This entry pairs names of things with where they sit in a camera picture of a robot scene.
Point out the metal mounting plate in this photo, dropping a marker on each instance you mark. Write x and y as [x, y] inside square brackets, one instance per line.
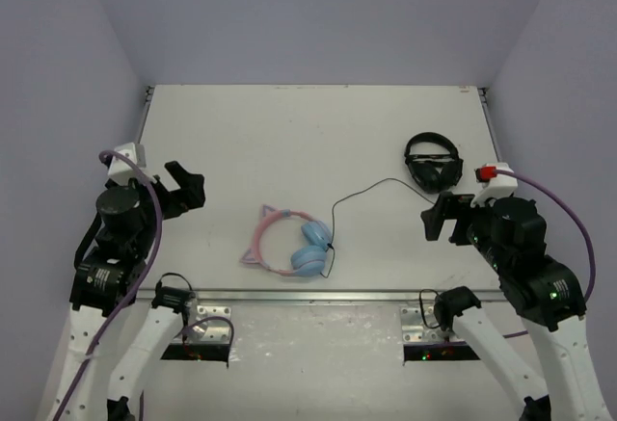
[420, 327]
[208, 324]

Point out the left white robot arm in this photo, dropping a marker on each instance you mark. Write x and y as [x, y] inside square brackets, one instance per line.
[111, 262]

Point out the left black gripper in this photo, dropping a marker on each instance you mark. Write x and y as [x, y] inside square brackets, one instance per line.
[170, 197]

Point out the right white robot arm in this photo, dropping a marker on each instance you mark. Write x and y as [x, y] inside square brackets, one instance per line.
[509, 233]

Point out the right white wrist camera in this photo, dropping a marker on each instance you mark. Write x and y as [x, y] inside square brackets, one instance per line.
[496, 182]

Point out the black over-ear headphones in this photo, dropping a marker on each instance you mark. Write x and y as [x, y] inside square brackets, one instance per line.
[434, 172]

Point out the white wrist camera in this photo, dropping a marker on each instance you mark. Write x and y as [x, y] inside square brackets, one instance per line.
[125, 161]
[496, 182]

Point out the pink blue cat-ear headphones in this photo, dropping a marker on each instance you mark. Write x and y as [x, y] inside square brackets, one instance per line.
[308, 261]

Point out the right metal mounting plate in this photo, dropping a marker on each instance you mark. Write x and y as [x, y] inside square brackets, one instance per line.
[420, 327]

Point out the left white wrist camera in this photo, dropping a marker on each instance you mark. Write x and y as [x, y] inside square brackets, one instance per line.
[125, 161]

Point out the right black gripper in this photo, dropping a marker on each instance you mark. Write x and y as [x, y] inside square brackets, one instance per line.
[449, 206]

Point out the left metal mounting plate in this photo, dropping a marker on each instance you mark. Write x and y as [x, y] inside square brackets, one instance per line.
[208, 324]

